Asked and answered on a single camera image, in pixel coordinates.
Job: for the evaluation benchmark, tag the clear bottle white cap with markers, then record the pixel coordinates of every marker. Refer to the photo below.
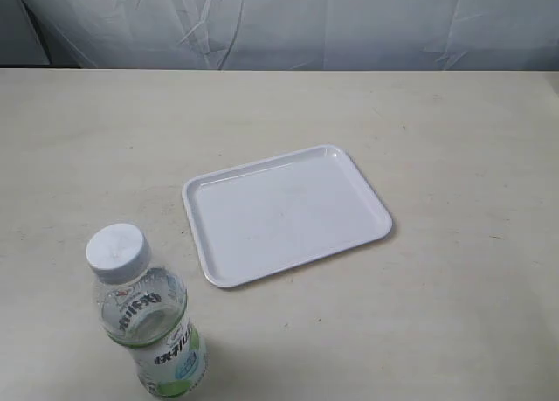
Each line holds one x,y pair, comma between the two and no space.
142,307

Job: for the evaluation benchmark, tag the white plastic tray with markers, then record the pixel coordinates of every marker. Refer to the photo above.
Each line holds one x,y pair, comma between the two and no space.
266,217

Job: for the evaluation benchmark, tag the grey wrinkled backdrop cloth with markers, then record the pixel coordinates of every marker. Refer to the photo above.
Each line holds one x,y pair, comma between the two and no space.
282,34

